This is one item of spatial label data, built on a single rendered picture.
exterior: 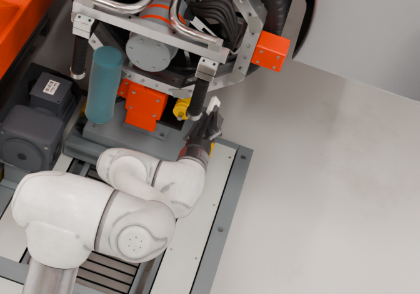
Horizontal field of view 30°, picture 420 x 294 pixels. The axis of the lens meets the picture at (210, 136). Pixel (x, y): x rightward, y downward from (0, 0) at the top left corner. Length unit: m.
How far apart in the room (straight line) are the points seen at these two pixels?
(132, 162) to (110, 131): 0.70
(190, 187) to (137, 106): 0.50
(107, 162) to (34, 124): 0.46
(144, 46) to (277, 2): 0.39
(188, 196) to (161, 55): 0.39
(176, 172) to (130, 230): 0.62
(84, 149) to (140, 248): 1.31
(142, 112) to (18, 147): 0.40
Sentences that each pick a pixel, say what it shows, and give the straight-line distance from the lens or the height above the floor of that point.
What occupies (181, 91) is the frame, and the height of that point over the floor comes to 0.62.
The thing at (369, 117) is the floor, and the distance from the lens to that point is 3.48.
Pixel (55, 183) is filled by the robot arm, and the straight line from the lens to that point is 1.58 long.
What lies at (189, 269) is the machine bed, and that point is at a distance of 2.66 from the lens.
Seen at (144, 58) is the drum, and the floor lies 0.83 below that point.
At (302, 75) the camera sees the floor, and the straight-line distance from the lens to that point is 3.52.
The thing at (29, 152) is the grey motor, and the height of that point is 0.35.
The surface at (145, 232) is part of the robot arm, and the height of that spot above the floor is 1.07.
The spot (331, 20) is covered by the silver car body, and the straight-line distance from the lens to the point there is 2.31.
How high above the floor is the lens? 2.32
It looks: 48 degrees down
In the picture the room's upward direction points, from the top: 19 degrees clockwise
